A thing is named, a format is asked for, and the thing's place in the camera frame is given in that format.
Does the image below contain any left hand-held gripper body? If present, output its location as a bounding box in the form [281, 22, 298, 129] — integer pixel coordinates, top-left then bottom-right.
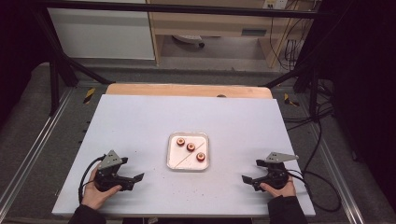
[93, 149, 132, 192]

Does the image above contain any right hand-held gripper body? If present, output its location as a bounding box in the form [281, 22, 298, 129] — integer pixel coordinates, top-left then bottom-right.
[263, 151, 300, 191]

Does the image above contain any white square tray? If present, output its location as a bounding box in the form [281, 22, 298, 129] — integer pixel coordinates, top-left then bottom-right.
[165, 132, 210, 173]

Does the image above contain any thin string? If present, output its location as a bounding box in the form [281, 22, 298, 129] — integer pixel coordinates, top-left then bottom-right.
[173, 142, 206, 169]

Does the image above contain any person's right hand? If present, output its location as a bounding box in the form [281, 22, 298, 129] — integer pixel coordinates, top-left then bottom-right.
[260, 175, 297, 199]

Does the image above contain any person's left hand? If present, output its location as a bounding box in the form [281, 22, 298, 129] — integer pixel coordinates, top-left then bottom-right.
[81, 169, 123, 211]

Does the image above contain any white board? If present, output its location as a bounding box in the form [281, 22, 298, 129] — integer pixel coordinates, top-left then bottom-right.
[51, 93, 317, 218]

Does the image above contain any wooden table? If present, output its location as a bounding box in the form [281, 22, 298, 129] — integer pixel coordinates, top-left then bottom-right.
[105, 82, 274, 100]

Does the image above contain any black curtain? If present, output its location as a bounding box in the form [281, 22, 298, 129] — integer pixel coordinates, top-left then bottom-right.
[320, 0, 396, 213]
[0, 0, 54, 129]

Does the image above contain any white cabinet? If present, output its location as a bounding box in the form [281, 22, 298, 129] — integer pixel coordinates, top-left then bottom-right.
[46, 7, 156, 61]

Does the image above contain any grey chair base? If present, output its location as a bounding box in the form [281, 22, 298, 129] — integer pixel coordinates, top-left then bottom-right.
[172, 34, 206, 49]

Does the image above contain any light wooden desk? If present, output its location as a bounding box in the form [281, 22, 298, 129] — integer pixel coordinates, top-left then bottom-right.
[146, 0, 322, 68]

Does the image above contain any left hand-held gripper cable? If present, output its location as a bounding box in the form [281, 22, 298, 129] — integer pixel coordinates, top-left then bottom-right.
[78, 154, 107, 204]

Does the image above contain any hand-held gripper cable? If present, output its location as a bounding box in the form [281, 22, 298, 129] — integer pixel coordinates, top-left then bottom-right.
[285, 168, 342, 214]
[78, 154, 107, 204]

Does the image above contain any right hand-held gripper cable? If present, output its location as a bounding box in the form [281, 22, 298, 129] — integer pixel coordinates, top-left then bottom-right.
[285, 168, 342, 214]

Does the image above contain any aluminium rail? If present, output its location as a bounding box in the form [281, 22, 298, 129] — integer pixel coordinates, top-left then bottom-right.
[0, 88, 75, 206]
[306, 122, 366, 224]

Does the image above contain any bundle of black cables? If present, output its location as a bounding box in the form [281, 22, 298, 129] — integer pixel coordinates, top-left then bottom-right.
[269, 0, 335, 132]

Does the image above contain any white wall socket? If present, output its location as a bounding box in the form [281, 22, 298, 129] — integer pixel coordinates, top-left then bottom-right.
[262, 0, 289, 10]

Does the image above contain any black metal frame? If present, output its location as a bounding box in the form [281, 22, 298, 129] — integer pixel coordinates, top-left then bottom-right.
[31, 0, 332, 117]

